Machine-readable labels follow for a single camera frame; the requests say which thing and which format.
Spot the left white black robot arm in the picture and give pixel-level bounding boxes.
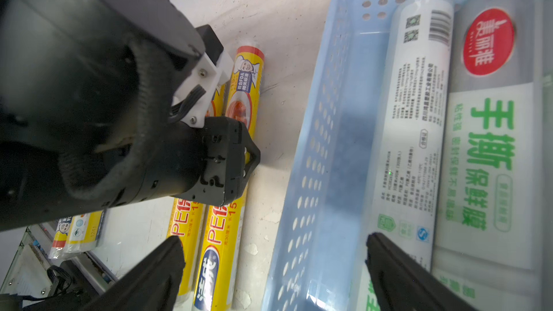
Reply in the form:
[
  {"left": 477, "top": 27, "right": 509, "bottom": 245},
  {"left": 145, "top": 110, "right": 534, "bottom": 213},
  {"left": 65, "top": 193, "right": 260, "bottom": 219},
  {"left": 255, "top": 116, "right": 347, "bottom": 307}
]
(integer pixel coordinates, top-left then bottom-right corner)
[{"left": 1, "top": 0, "right": 261, "bottom": 230}]

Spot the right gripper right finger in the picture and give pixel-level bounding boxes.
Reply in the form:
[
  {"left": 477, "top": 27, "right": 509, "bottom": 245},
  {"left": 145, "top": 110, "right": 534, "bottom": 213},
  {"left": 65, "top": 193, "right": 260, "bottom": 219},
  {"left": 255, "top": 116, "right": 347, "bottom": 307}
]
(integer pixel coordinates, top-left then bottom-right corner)
[{"left": 365, "top": 233, "right": 474, "bottom": 310}]

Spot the aluminium rail bench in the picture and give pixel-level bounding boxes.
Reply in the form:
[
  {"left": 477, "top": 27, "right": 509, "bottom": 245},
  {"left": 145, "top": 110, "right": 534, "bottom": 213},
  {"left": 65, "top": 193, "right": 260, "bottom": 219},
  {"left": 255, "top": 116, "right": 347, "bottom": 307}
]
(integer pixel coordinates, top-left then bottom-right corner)
[{"left": 1, "top": 221, "right": 118, "bottom": 298}]

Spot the white green text roll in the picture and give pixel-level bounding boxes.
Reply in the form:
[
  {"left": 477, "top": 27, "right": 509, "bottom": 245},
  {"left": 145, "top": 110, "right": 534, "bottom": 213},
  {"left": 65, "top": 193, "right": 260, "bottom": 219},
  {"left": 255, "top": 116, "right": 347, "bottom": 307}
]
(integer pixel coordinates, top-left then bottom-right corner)
[{"left": 349, "top": 0, "right": 455, "bottom": 311}]

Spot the white roll red oval label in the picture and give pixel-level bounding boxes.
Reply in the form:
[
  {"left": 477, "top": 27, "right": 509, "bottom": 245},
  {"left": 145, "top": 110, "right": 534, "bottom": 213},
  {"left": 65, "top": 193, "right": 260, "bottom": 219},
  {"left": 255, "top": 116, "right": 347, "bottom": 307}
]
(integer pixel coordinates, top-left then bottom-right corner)
[{"left": 431, "top": 0, "right": 544, "bottom": 310}]

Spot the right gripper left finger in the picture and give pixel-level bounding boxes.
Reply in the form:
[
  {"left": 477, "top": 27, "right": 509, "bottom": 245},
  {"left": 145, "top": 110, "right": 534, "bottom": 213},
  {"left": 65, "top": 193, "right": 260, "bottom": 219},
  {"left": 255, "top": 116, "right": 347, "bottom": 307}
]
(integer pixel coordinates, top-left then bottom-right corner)
[{"left": 82, "top": 236, "right": 186, "bottom": 311}]

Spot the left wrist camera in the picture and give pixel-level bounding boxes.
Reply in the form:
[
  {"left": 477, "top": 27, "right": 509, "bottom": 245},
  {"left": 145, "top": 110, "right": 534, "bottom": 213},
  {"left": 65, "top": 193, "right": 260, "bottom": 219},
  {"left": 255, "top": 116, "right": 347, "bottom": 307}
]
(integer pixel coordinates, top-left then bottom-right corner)
[{"left": 172, "top": 24, "right": 233, "bottom": 128}]

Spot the light blue plastic basket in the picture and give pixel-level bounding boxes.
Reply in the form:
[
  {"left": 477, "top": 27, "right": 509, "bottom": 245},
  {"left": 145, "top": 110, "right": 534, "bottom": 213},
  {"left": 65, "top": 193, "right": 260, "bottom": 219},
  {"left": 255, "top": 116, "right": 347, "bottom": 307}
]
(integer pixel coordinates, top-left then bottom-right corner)
[{"left": 262, "top": 0, "right": 552, "bottom": 310}]

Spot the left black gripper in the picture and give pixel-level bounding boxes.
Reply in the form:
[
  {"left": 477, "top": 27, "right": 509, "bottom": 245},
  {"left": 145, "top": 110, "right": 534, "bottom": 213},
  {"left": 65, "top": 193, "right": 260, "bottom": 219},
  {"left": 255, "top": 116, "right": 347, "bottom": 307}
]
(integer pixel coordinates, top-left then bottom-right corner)
[{"left": 110, "top": 117, "right": 261, "bottom": 207}]

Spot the yellow wrap roll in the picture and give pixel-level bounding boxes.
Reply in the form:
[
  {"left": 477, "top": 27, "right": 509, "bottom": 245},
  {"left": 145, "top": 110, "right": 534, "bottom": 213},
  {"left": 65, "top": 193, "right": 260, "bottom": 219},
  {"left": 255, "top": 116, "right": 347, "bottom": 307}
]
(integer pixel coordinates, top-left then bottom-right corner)
[
  {"left": 48, "top": 211, "right": 104, "bottom": 260},
  {"left": 192, "top": 42, "right": 265, "bottom": 310},
  {"left": 166, "top": 81, "right": 228, "bottom": 303}
]

